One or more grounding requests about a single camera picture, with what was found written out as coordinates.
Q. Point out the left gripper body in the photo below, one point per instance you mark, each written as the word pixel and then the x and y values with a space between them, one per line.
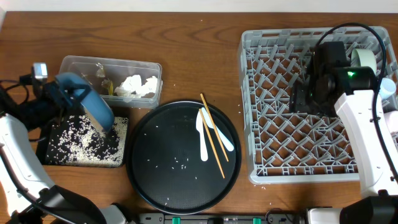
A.
pixel 45 110

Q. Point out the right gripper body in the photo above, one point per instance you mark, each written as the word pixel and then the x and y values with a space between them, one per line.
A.
pixel 307 100

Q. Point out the dark blue plate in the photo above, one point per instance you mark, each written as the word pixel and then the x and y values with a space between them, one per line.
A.
pixel 78 93

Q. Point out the white rice pile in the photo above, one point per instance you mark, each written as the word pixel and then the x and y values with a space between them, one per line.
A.
pixel 87 143

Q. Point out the light green bowl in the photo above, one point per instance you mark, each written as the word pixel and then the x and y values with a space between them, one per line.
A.
pixel 363 58

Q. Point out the yellow green snack wrapper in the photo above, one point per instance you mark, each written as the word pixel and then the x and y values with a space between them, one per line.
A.
pixel 108 85

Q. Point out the small white cup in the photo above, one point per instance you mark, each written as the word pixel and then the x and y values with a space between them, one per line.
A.
pixel 387 88

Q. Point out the pink cup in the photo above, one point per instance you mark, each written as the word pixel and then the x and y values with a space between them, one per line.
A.
pixel 391 119

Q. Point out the white tissue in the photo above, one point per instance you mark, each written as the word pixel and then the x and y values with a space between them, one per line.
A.
pixel 129 86
pixel 149 86

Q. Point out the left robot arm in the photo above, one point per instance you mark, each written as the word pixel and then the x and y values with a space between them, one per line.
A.
pixel 31 194

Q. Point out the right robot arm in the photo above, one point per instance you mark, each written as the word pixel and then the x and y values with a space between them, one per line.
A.
pixel 337 89

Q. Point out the grey dishwasher rack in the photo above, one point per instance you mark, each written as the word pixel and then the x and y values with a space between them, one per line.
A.
pixel 289 148

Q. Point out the clear plastic waste bin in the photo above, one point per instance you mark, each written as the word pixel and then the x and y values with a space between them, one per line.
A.
pixel 117 71

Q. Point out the white plastic spoon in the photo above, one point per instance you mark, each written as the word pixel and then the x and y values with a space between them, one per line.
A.
pixel 199 128
pixel 226 142

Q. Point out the wooden chopstick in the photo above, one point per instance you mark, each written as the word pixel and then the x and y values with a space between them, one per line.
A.
pixel 212 143
pixel 214 125

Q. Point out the round black serving tray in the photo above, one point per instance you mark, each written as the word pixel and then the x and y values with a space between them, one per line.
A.
pixel 163 159

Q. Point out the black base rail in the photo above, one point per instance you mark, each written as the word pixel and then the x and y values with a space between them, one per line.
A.
pixel 268 218

